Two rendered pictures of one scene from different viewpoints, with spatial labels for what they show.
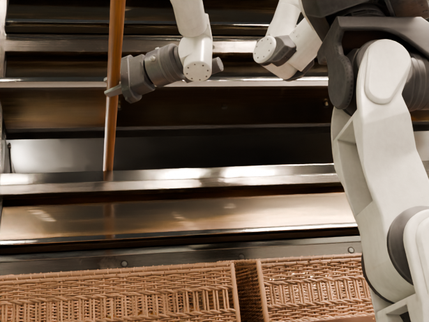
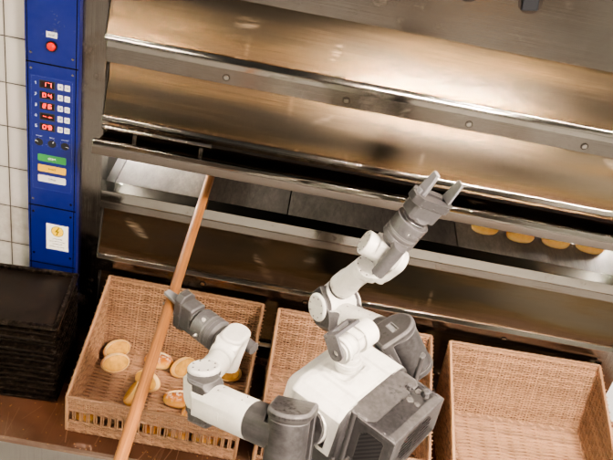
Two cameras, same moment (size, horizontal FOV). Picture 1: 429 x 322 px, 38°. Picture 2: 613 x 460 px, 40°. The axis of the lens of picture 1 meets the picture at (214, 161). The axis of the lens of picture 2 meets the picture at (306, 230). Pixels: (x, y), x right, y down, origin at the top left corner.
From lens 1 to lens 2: 237 cm
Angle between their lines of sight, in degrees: 58
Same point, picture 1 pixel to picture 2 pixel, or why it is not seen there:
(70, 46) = (179, 69)
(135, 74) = (183, 322)
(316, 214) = (388, 289)
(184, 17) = not seen: hidden behind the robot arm
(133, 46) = (251, 81)
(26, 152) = not seen: hidden behind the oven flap
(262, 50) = (314, 308)
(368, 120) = not seen: outside the picture
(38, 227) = (132, 241)
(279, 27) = (341, 290)
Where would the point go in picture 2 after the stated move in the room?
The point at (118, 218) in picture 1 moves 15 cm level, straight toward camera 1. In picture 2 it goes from (203, 249) to (193, 276)
